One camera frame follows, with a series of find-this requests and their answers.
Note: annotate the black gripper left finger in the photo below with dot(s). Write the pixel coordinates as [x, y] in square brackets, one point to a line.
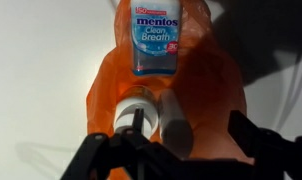
[104, 156]

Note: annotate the orange plastic bag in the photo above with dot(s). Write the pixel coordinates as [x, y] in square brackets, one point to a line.
[211, 100]

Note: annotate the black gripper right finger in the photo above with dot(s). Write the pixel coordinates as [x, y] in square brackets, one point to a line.
[277, 156]

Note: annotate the blue mentos candy container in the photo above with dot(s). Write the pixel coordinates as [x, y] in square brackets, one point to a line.
[155, 36]

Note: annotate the small grey bottle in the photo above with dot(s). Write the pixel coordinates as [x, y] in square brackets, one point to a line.
[173, 126]

